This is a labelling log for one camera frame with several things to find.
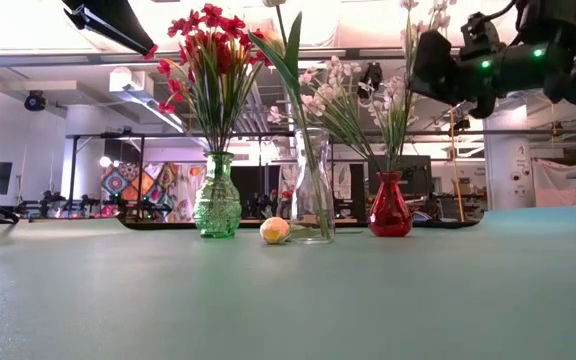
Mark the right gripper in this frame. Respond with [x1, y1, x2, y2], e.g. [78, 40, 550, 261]
[410, 28, 528, 121]

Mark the red artificial flower bunch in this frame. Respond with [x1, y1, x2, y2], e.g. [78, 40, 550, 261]
[155, 9, 229, 154]
[207, 14, 274, 154]
[182, 2, 249, 154]

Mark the red glass vase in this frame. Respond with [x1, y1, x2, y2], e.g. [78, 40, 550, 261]
[367, 171, 414, 238]

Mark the clear glass vase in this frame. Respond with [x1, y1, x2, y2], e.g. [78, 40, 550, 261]
[290, 127, 337, 245]

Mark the green glass vase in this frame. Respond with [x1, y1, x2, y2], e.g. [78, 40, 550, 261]
[193, 151, 243, 239]

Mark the black background screen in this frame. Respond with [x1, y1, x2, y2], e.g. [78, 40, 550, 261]
[367, 154, 434, 199]

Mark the white round column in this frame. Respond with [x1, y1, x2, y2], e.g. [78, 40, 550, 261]
[482, 104, 537, 211]

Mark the colourful patterned quilt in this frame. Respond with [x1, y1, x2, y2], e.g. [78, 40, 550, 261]
[100, 160, 209, 224]

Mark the white draped cloth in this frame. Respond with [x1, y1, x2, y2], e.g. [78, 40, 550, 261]
[532, 158, 576, 209]

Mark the green table mat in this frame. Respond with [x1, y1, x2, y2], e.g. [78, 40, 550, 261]
[0, 204, 576, 360]

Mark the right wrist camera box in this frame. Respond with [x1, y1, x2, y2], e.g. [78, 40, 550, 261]
[460, 10, 503, 60]

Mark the black ceiling dome camera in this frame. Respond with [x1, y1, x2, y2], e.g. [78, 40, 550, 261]
[22, 89, 48, 112]

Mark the black scaffold frame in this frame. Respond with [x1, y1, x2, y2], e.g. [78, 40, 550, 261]
[65, 128, 576, 221]

